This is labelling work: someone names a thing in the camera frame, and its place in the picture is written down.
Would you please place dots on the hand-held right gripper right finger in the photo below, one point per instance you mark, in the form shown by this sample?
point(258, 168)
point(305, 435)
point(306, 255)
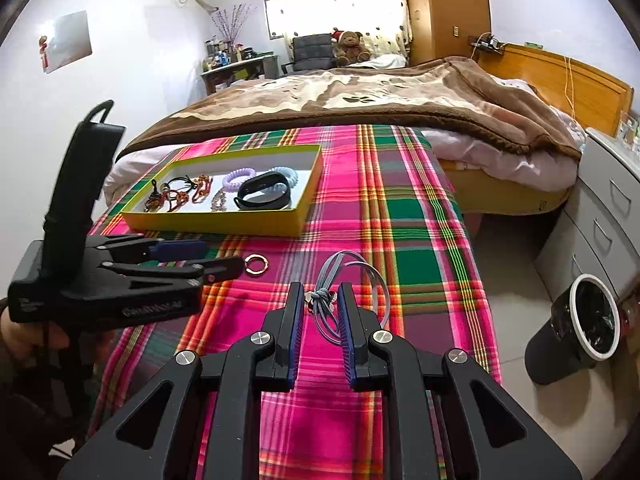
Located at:
point(346, 340)

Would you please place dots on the purple decorative branches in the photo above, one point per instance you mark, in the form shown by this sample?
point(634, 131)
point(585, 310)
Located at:
point(232, 20)

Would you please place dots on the black wristband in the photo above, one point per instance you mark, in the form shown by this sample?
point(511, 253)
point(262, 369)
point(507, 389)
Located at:
point(280, 182)

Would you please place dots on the grey nightstand with drawers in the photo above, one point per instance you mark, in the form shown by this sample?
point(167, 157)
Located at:
point(600, 200)

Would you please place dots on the clutter on nightstand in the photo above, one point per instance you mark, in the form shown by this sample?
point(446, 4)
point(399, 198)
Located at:
point(631, 132)

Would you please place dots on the wooden bed frame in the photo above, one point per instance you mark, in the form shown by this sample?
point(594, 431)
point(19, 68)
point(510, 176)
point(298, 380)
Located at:
point(500, 202)

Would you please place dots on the white pillow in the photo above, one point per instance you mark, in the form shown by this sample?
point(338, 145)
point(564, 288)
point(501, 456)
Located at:
point(385, 61)

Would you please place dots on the heart patterned curtain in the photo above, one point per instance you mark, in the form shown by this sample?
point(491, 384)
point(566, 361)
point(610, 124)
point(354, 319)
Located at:
point(340, 0)

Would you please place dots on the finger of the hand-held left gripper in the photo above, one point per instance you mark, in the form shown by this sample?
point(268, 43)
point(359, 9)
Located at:
point(225, 266)
point(185, 248)

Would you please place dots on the wall poster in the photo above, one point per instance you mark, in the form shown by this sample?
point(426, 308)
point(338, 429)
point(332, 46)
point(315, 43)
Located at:
point(67, 40)

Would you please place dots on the black trash bin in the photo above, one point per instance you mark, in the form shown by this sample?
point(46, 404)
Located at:
point(550, 345)

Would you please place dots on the yellow cardboard box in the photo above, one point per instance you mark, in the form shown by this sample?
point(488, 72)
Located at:
point(260, 222)

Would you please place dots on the brown patterned blanket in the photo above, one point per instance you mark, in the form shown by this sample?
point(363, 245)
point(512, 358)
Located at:
point(350, 105)

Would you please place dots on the cluster of bottles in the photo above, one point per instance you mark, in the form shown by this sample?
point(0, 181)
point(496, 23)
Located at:
point(220, 57)

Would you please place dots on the person's left hand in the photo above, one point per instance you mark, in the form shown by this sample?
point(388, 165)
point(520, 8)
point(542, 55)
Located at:
point(25, 340)

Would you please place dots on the pink green plaid cloth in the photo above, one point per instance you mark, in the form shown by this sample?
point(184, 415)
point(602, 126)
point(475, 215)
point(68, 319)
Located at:
point(400, 240)

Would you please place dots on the wooden headboard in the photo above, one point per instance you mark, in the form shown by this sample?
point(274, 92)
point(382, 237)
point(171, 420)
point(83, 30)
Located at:
point(550, 75)

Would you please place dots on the brown teddy bear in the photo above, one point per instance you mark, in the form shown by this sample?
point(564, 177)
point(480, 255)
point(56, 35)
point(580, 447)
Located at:
point(350, 47)

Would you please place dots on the wall shelf with chargers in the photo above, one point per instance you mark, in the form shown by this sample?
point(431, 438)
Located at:
point(487, 45)

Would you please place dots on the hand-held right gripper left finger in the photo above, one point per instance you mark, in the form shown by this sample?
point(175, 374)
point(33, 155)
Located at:
point(298, 340)

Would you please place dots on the black chair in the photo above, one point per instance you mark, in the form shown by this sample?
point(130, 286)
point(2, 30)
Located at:
point(312, 52)

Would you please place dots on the wooden wardrobe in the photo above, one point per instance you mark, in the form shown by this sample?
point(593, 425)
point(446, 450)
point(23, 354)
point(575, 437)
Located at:
point(445, 10)

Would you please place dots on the dark wooden desk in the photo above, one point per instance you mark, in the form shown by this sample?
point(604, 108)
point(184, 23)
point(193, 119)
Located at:
point(220, 77)

